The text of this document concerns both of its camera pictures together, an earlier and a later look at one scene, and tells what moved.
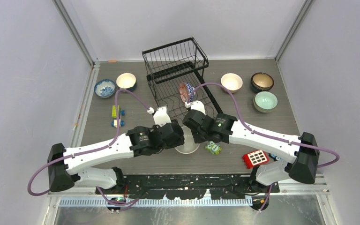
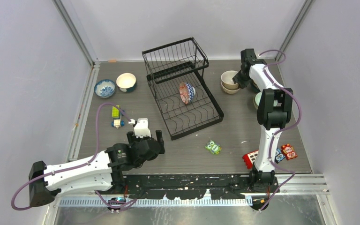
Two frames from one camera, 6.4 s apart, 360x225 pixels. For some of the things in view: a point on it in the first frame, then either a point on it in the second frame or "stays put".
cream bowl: (189, 146) → (227, 81)
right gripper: (198, 139) → (243, 84)
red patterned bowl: (185, 89) stays put
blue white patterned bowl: (104, 88) stays put
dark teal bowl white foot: (126, 81) stays put
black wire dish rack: (176, 77) stays put
